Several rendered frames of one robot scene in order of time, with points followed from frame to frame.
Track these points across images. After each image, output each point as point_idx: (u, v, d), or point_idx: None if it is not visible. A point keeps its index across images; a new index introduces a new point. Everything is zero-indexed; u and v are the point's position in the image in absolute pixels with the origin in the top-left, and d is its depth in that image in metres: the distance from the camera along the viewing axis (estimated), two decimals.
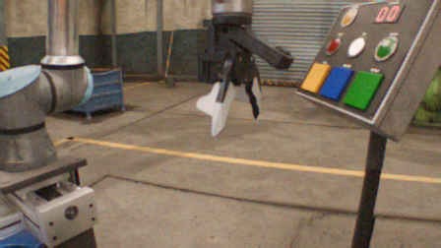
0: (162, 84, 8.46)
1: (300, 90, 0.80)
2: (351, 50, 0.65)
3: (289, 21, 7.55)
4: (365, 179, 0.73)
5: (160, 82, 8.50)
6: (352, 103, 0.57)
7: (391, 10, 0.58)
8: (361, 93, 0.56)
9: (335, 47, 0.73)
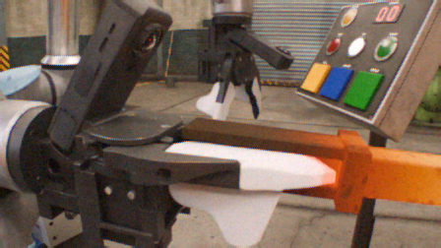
0: (162, 84, 8.46)
1: (300, 90, 0.80)
2: (351, 50, 0.66)
3: (289, 21, 7.55)
4: None
5: (160, 82, 8.50)
6: (352, 103, 0.57)
7: (391, 10, 0.58)
8: (361, 93, 0.56)
9: (335, 47, 0.73)
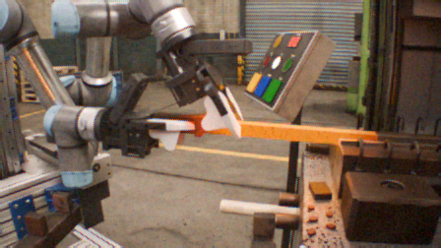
0: (161, 84, 8.87)
1: (246, 91, 1.22)
2: (273, 65, 1.07)
3: (282, 24, 7.97)
4: (288, 151, 1.15)
5: (159, 83, 8.92)
6: (266, 98, 0.98)
7: (295, 39, 0.99)
8: (271, 93, 0.97)
9: (267, 62, 1.14)
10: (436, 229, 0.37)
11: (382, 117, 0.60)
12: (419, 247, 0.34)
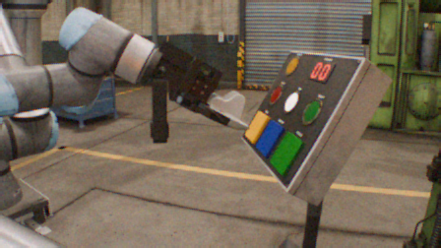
0: None
1: (244, 136, 0.84)
2: (286, 105, 0.70)
3: (283, 26, 7.59)
4: (305, 224, 0.78)
5: None
6: (276, 166, 0.61)
7: (324, 68, 0.62)
8: (283, 157, 0.60)
9: (276, 97, 0.77)
10: None
11: None
12: None
